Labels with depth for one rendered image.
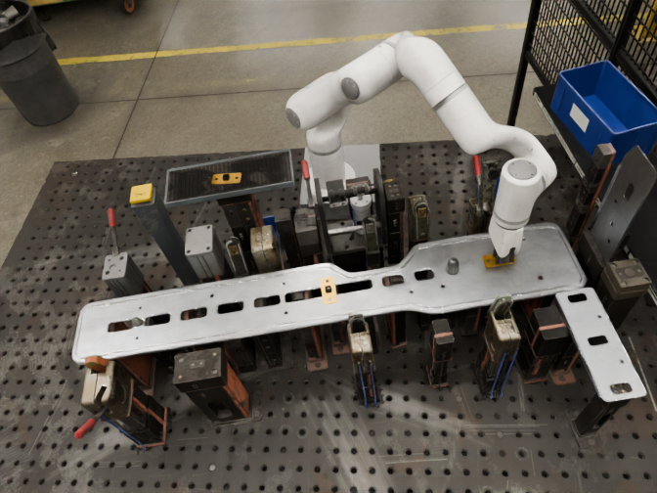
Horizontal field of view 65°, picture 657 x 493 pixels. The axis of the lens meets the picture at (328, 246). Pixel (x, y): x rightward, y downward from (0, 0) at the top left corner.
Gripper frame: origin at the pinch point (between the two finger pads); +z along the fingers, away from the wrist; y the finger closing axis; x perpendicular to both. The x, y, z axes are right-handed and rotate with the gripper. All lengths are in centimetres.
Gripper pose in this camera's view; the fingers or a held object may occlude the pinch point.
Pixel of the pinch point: (501, 253)
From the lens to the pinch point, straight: 145.2
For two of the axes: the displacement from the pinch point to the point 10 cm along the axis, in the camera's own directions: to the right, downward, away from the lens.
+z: 1.2, 5.9, 8.0
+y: 1.2, 7.9, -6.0
